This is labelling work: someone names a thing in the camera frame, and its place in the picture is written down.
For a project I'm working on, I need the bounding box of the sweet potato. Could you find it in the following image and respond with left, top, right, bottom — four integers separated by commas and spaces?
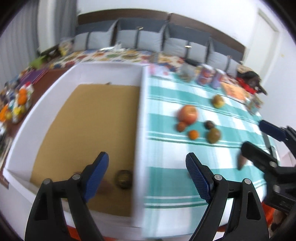
237, 154, 248, 170
96, 179, 113, 195

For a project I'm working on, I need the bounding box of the brown-green round fruit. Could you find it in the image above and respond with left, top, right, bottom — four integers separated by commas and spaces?
207, 128, 222, 144

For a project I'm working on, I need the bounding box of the yellow-green pear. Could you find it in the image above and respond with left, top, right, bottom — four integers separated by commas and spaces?
212, 94, 225, 108

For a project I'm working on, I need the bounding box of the bright orange small mandarin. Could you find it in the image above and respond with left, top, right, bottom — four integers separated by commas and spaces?
188, 130, 199, 140

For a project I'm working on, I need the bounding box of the dark orange small mandarin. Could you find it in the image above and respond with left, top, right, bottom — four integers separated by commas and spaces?
176, 121, 187, 132

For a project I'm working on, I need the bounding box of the dark brown chestnut fruit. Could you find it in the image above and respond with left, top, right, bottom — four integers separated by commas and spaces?
115, 170, 133, 190

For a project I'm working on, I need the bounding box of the right hand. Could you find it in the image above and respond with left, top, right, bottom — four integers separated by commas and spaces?
269, 209, 287, 233

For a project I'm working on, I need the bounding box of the black phone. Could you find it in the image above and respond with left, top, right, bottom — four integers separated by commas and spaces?
261, 132, 271, 152

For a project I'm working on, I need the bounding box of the orange stool cushion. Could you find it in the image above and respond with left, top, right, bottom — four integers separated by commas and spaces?
261, 202, 275, 227

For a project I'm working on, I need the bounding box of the colourful tin can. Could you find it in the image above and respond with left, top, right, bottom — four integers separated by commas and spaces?
246, 95, 263, 114

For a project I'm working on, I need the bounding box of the dark passion fruit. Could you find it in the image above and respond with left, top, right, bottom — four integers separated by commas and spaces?
204, 120, 216, 130

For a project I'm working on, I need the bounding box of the dark bag on sofa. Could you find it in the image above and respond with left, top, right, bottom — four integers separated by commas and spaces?
236, 65, 267, 95

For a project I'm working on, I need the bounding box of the orange book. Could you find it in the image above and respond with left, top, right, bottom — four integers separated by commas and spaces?
221, 82, 247, 103

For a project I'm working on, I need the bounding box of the red apple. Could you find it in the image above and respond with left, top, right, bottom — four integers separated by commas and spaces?
178, 105, 198, 125

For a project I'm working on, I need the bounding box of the purple label can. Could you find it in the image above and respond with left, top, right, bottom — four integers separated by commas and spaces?
211, 69, 226, 89

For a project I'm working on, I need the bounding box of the teal plaid tablecloth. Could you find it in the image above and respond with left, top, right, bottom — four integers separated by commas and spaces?
142, 74, 266, 238

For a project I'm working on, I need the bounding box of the orange label can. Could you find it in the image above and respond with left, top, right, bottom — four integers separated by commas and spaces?
197, 64, 214, 85

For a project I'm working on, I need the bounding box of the right grey pillow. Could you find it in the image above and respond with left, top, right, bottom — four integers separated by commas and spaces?
206, 38, 243, 78

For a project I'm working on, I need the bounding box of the grey pillow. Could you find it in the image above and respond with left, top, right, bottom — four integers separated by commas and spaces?
73, 20, 117, 52
163, 23, 211, 63
116, 18, 167, 52
206, 38, 243, 78

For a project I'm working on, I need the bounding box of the clear jar black lid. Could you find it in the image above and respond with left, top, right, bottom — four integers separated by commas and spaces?
180, 62, 195, 82

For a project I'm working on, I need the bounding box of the white cardboard box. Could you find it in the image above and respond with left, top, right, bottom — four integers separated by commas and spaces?
4, 62, 149, 240

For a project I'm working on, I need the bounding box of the cluttered side table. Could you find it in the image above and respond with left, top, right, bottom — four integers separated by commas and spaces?
1, 69, 67, 188

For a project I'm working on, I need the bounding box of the floral sofa cover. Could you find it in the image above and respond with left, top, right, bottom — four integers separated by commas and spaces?
43, 47, 186, 70

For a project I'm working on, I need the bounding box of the dark wooden sofa backrest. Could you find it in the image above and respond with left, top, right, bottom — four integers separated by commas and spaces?
77, 10, 246, 62

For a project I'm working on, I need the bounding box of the plastic bag of snacks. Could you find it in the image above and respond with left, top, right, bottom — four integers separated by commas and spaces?
58, 37, 74, 57

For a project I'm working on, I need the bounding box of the far left grey pillow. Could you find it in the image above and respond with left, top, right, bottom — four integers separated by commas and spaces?
73, 20, 117, 52

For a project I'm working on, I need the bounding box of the grey curtain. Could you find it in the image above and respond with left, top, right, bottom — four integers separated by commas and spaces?
1, 1, 77, 87

